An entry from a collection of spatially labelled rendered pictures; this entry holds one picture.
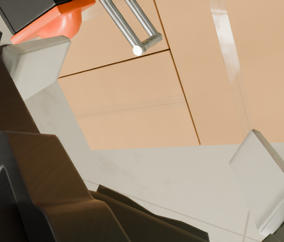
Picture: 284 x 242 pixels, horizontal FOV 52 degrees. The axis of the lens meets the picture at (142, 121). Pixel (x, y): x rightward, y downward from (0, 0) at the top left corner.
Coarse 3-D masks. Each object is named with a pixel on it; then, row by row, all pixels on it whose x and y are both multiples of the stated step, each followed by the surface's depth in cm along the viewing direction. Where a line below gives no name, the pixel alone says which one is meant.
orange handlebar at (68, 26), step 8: (72, 0) 24; (64, 16) 25; (72, 16) 25; (80, 16) 26; (56, 24) 26; (64, 24) 25; (72, 24) 25; (80, 24) 26; (40, 32) 27; (48, 32) 26; (56, 32) 26; (64, 32) 26; (72, 32) 26
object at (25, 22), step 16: (0, 0) 25; (16, 0) 24; (32, 0) 24; (48, 0) 23; (64, 0) 24; (80, 0) 25; (16, 16) 25; (32, 16) 24; (48, 16) 24; (16, 32) 27; (32, 32) 25
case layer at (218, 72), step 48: (96, 0) 104; (144, 0) 96; (192, 0) 88; (240, 0) 82; (96, 48) 114; (192, 48) 96; (240, 48) 89; (96, 96) 127; (144, 96) 115; (192, 96) 105; (240, 96) 97; (96, 144) 144; (144, 144) 128; (192, 144) 116
